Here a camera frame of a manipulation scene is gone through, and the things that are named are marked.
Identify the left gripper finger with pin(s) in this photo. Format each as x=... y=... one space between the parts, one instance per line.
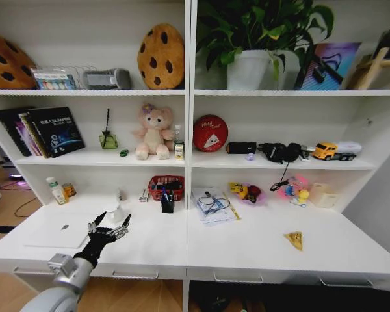
x=97 y=222
x=125 y=227

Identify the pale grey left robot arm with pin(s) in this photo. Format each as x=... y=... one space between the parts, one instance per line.
x=60 y=287

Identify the white cup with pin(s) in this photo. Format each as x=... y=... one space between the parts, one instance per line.
x=114 y=215

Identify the silver laptop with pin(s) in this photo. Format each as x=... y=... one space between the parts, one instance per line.
x=57 y=230

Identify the small orange jar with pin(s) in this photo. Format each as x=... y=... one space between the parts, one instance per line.
x=69 y=190

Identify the yellow plastic bottle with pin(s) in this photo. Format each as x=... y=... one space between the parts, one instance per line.
x=60 y=196

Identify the black pen holder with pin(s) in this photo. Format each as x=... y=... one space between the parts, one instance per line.
x=167 y=205

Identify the white bottle green cap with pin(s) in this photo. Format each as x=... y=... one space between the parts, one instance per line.
x=53 y=185

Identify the red plastic basket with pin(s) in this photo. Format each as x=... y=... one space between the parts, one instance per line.
x=178 y=191

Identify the small green clip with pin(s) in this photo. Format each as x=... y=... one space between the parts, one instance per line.
x=123 y=152

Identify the green reed diffuser bottle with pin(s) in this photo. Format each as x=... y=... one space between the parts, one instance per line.
x=108 y=139

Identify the clear document pouch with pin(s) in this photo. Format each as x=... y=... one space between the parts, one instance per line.
x=211 y=208

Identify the white yellow pill bottle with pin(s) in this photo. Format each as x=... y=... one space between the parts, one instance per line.
x=179 y=151

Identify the pink plush toy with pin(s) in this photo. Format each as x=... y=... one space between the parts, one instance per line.
x=154 y=136

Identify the black book with globe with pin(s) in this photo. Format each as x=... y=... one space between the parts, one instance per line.
x=60 y=131

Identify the colourful thin books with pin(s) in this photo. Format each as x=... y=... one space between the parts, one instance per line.
x=31 y=138

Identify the clear small bottle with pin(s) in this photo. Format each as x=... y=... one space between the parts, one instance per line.
x=178 y=133

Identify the yellow ruler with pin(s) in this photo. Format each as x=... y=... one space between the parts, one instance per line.
x=232 y=208

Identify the white shelf desk unit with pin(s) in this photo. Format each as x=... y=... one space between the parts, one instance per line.
x=188 y=130

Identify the red round tin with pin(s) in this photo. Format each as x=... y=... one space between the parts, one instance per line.
x=210 y=133

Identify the purple bag of toys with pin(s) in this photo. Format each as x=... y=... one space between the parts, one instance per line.
x=250 y=193

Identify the black rectangular speaker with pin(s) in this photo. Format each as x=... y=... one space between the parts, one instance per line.
x=241 y=148

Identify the small purple trinket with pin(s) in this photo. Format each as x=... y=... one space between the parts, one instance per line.
x=250 y=157

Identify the box of coloured items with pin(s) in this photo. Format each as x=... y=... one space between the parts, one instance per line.
x=53 y=80

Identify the yellow pizza slice toy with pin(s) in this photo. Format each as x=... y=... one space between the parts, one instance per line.
x=295 y=240

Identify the small cookie shaped pillow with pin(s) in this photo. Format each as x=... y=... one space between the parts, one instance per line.
x=161 y=57

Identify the pink yellow duck toy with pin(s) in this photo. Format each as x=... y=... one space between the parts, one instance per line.
x=297 y=193

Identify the large cookie shaped pillow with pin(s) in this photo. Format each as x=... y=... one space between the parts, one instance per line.
x=6 y=65

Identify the white plant pot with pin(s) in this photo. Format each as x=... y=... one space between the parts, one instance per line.
x=248 y=70

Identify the beige plastic container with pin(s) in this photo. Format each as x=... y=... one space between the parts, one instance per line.
x=325 y=195

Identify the yellow toy truck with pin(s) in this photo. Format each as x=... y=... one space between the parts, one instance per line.
x=328 y=151

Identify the green leafy plant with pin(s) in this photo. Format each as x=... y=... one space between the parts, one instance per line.
x=256 y=26

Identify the purple blue art picture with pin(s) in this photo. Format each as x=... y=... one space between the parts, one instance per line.
x=328 y=66

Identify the wooden easel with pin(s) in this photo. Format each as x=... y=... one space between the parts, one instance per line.
x=373 y=70

